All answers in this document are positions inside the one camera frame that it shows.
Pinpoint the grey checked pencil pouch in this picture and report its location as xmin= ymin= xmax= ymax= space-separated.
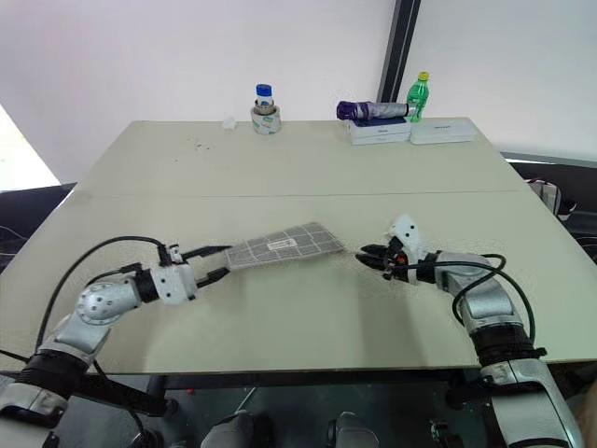
xmin=223 ymin=221 xmax=348 ymax=272

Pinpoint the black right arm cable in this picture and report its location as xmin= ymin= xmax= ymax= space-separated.
xmin=391 ymin=253 xmax=538 ymax=349

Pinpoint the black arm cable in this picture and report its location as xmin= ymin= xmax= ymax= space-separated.
xmin=391 ymin=253 xmax=538 ymax=349
xmin=34 ymin=235 xmax=165 ymax=352

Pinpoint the flat white box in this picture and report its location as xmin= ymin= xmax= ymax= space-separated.
xmin=409 ymin=119 xmax=477 ymax=146

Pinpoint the dark side table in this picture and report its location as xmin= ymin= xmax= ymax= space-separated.
xmin=0 ymin=182 xmax=78 ymax=274

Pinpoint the black table frame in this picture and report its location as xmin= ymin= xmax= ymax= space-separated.
xmin=69 ymin=361 xmax=486 ymax=418

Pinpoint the white tape roll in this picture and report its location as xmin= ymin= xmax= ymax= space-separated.
xmin=249 ymin=104 xmax=284 ymax=137

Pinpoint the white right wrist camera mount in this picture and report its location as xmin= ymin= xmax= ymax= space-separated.
xmin=383 ymin=214 xmax=428 ymax=263

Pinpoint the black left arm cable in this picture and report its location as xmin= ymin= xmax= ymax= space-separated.
xmin=34 ymin=235 xmax=165 ymax=352

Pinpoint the dark vertical pillar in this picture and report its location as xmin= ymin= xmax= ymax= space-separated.
xmin=375 ymin=0 xmax=422 ymax=105

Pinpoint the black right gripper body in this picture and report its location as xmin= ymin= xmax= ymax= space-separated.
xmin=382 ymin=236 xmax=420 ymax=284

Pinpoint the green bottle with yellow cap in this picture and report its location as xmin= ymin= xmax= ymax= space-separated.
xmin=405 ymin=71 xmax=430 ymax=124

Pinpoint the purple folded umbrella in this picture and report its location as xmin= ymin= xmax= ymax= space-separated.
xmin=335 ymin=100 xmax=417 ymax=121

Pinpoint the white and black bag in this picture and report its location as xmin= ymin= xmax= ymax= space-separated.
xmin=527 ymin=178 xmax=579 ymax=220

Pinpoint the white box with blue lid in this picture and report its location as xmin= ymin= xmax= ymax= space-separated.
xmin=345 ymin=116 xmax=412 ymax=147

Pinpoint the grey rounded shape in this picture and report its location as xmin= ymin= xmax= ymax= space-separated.
xmin=326 ymin=411 xmax=380 ymax=448
xmin=200 ymin=409 xmax=274 ymax=448

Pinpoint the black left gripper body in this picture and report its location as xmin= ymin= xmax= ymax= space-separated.
xmin=157 ymin=241 xmax=200 ymax=301

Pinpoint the blue capped white bottle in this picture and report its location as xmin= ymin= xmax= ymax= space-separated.
xmin=254 ymin=83 xmax=274 ymax=116

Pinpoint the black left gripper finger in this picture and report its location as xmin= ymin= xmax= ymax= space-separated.
xmin=181 ymin=243 xmax=233 ymax=262
xmin=193 ymin=267 xmax=232 ymax=289

